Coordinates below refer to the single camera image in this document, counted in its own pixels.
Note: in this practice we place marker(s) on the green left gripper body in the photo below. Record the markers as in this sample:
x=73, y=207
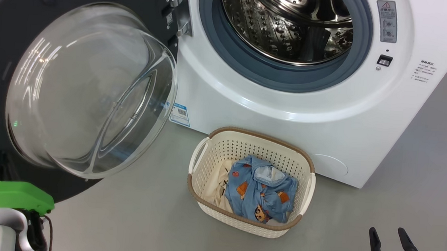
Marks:
x=6, y=196

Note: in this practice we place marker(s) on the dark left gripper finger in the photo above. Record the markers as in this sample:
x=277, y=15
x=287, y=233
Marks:
x=8, y=168

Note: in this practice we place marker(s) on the black washer door glass window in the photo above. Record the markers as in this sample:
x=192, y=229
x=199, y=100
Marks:
x=90, y=91

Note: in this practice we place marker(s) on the blue cartoon print garment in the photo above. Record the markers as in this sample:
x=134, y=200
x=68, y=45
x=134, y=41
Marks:
x=261, y=196

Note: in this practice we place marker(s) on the cream garment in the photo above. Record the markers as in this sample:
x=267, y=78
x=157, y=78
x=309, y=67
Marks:
x=216, y=189

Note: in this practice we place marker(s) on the white front-load washing machine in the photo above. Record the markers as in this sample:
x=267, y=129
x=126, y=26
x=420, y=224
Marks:
x=288, y=118

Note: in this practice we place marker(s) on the black door latch slot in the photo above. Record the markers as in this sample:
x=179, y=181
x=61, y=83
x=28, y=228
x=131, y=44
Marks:
x=384, y=60

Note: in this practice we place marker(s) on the metal door hinge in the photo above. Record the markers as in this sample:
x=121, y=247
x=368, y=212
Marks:
x=180, y=14

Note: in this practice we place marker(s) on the perforated steel washer drum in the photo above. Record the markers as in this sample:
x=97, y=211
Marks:
x=263, y=25

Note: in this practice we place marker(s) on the round white filter cover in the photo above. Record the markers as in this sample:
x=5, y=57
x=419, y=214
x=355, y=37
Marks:
x=330, y=166

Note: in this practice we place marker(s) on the blue energy label sticker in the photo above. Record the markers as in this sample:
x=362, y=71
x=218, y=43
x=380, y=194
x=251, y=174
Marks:
x=179, y=114

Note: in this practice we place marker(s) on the cream perforated laundry basket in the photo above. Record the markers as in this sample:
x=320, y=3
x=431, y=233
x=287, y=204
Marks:
x=213, y=156

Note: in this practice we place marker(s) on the grey warning sticker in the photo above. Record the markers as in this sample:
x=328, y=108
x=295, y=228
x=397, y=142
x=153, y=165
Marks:
x=387, y=20

